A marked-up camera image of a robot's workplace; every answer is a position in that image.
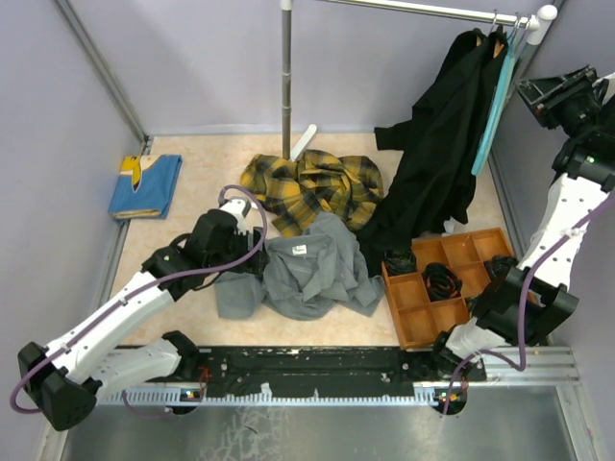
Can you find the white rack foot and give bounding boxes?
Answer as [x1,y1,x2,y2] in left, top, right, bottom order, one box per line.
[289,124,318,161]

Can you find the black hanging garments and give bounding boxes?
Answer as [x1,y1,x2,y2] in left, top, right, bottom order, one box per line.
[357,28,508,276]

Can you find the rolled black orange tie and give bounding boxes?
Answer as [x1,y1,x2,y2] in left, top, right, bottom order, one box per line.
[422,262,462,302]

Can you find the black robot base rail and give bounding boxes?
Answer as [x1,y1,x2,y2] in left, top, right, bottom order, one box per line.
[143,344,486,400]

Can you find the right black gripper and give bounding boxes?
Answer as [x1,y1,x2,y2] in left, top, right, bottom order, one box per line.
[511,64,600,139]

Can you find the metal clothes rack pole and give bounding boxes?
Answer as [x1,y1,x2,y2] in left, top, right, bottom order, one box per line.
[281,0,293,159]

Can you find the folded blue shirt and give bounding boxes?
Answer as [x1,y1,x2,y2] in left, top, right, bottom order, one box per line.
[109,155,183,221]

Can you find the horizontal metal clothes rail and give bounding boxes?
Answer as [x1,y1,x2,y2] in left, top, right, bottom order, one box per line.
[332,0,558,31]

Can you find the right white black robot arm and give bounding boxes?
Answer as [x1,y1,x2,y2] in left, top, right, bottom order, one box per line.
[429,65,614,381]

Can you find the rolled dark blue tie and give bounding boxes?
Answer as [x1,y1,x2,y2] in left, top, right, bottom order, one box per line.
[484,255,518,280]

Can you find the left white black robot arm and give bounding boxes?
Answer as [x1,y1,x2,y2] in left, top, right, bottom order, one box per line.
[17,198,265,431]

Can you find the yellow black plaid shirt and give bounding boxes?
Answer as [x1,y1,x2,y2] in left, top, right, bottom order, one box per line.
[240,150,384,237]

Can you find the rolled dark green tie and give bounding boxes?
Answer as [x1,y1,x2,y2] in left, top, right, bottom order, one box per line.
[383,248,417,276]

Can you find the grey button-up shirt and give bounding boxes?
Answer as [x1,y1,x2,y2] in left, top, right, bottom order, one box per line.
[214,212,384,321]

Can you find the teal plastic hanger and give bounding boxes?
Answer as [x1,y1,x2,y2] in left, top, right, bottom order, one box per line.
[506,13,529,61]
[471,16,521,177]

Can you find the orange wooden compartment tray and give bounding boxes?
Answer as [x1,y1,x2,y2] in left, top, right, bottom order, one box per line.
[381,228,513,350]

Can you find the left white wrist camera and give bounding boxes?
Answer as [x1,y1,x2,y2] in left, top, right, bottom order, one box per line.
[219,197,251,232]

